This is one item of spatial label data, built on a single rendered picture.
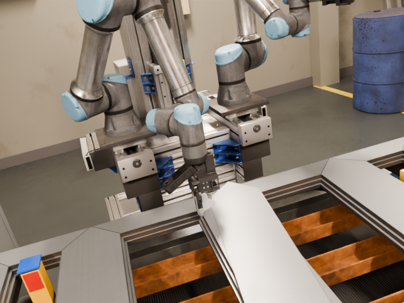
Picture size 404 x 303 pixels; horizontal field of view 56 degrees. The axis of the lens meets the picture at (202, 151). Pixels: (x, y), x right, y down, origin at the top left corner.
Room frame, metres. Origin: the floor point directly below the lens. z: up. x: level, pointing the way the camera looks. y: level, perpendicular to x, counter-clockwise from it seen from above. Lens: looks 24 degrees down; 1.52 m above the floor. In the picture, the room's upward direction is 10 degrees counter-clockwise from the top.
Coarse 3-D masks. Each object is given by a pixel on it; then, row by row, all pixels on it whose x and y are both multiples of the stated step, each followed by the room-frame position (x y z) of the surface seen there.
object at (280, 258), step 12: (264, 252) 0.80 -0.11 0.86; (276, 252) 0.79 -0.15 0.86; (288, 252) 0.78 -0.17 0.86; (240, 264) 0.77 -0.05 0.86; (252, 264) 0.76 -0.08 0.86; (264, 264) 0.76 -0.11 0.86; (276, 264) 0.75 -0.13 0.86; (288, 264) 0.74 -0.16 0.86; (300, 264) 0.73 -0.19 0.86; (240, 276) 0.73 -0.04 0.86; (252, 276) 0.72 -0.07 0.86
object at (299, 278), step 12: (264, 276) 0.71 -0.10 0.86; (276, 276) 0.71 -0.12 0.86; (288, 276) 0.70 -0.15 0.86; (300, 276) 0.69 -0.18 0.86; (312, 276) 0.69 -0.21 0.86; (240, 288) 0.69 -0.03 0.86; (252, 288) 0.68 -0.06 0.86; (264, 288) 0.68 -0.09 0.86; (276, 288) 0.67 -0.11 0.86; (288, 288) 0.66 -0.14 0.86; (300, 288) 0.66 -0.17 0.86; (312, 288) 0.65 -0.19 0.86; (252, 300) 0.65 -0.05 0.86; (264, 300) 0.64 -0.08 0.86
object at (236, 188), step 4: (236, 184) 1.18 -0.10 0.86; (240, 184) 1.18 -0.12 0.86; (220, 188) 1.18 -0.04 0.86; (224, 188) 1.17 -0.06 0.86; (228, 188) 1.16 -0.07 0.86; (232, 188) 1.16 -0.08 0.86; (236, 188) 1.15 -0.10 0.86; (240, 188) 1.15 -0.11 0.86; (244, 188) 1.15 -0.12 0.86; (248, 188) 1.14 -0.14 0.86; (252, 188) 1.14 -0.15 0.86; (216, 192) 1.15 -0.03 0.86; (220, 192) 1.15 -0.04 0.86; (224, 192) 1.14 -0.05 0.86; (228, 192) 1.14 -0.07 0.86; (232, 192) 1.13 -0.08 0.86; (236, 192) 1.13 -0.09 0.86; (212, 196) 1.13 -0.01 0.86; (216, 196) 1.13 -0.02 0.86; (220, 196) 1.12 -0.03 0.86
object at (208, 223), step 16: (384, 160) 1.20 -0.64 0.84; (400, 160) 1.20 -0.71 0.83; (320, 176) 1.15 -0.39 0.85; (272, 192) 1.11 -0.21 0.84; (288, 192) 1.12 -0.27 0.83; (336, 192) 1.05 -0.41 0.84; (352, 208) 0.96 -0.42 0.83; (160, 224) 1.03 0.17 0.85; (176, 224) 1.04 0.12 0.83; (192, 224) 1.04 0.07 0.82; (208, 224) 0.97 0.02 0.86; (368, 224) 0.89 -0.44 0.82; (384, 224) 0.84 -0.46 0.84; (128, 240) 1.00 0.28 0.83; (208, 240) 0.94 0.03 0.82; (400, 240) 0.77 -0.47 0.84; (48, 256) 0.96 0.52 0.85; (128, 256) 0.92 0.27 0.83; (224, 256) 0.82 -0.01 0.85; (16, 272) 0.93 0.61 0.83; (128, 272) 0.83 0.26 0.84; (224, 272) 0.79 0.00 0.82; (128, 288) 0.77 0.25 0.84
